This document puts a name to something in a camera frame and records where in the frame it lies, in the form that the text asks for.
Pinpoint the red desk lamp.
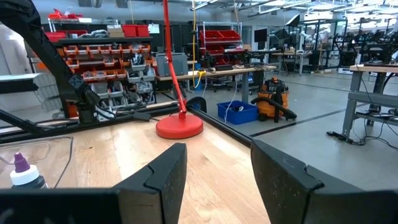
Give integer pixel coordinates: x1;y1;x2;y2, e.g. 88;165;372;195
155;0;205;140

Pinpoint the grey metal box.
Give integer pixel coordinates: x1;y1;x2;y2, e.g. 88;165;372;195
155;52;189;78

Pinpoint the large violet food colouring bottle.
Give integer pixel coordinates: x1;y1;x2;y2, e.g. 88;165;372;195
9;151;49;190

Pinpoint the red storage bin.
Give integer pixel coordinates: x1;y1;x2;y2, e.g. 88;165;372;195
122;24;150;38

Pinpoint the parts rack with orange bins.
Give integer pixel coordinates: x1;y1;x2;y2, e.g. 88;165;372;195
51;37;156;110

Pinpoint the wire shelf with red bins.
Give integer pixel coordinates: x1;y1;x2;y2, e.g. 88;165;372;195
198;21;244;68

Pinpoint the black lamp cable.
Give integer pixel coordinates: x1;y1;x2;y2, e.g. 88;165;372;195
105;110;170;123

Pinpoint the wooden top workbench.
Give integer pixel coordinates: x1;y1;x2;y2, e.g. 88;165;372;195
155;64;278;105

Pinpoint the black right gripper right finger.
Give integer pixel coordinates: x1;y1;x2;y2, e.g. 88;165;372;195
251;139;363;224

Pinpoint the black monitor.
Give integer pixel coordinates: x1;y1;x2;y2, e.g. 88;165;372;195
254;27;269;44

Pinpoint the yellow hanging cord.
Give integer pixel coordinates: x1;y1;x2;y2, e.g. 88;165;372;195
190;0;206;90

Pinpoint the grey steel workbench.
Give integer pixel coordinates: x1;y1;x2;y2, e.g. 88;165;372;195
341;63;398;146

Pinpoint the orange shop vacuum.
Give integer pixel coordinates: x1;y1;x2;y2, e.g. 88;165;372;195
250;77;298;123

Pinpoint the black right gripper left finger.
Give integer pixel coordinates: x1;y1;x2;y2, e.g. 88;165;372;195
113;142;188;224

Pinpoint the blue plastic bin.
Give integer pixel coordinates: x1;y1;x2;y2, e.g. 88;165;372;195
216;100;259;126

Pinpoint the clear plastic bin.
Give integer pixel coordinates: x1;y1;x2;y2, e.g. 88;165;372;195
0;136;75;190

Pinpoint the white cable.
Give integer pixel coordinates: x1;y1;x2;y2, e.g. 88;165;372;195
224;79;239;124

